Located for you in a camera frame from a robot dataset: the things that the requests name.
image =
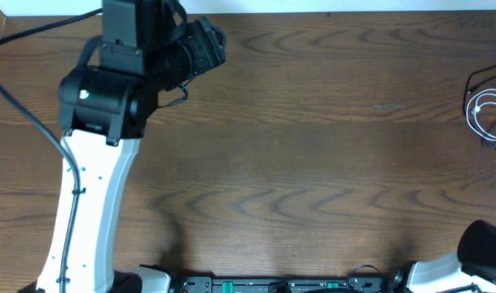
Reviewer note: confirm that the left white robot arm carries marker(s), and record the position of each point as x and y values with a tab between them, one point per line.
146	47

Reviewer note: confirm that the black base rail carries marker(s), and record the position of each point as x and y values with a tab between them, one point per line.
272	285

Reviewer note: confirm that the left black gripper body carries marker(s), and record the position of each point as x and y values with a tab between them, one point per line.
209	42

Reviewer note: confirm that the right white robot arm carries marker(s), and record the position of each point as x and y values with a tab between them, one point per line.
471	268

